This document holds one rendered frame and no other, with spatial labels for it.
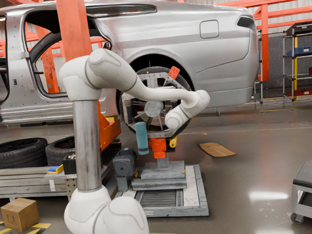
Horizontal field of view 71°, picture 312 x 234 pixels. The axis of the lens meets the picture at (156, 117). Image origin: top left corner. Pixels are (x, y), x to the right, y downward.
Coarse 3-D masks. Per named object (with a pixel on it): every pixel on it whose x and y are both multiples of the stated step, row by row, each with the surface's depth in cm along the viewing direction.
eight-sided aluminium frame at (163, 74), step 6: (162, 72) 176; (144, 78) 178; (150, 78) 178; (168, 78) 176; (180, 84) 180; (126, 108) 184; (126, 114) 185; (126, 120) 186; (132, 126) 187; (150, 132) 191; (156, 132) 190; (162, 132) 186; (168, 132) 185; (174, 132) 184
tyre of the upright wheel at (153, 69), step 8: (136, 72) 187; (144, 72) 186; (152, 72) 185; (160, 72) 184; (168, 72) 183; (176, 80) 184; (184, 80) 184; (120, 96) 192; (120, 104) 193; (184, 128) 191
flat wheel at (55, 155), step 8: (72, 136) 257; (56, 144) 232; (64, 144) 236; (72, 144) 230; (48, 152) 210; (56, 152) 204; (64, 152) 202; (72, 152) 202; (104, 152) 222; (48, 160) 214; (56, 160) 206; (104, 160) 221
